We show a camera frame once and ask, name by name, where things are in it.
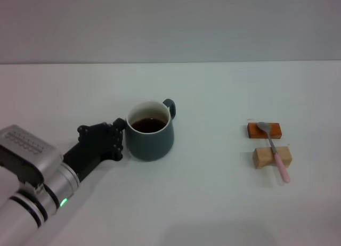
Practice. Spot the light wooden arch block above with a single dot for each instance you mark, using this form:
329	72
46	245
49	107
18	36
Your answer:
262	156

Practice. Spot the grey ceramic cup with coffee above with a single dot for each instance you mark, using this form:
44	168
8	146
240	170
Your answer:
149	144

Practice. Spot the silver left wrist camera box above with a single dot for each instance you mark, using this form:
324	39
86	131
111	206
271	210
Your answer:
24	150

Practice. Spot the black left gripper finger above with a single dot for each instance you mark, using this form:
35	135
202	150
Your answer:
120	124
119	148

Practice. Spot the reddish brown wooden block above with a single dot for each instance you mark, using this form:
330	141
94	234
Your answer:
275	131

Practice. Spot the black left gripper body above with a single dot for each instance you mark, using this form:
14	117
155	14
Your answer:
90	147

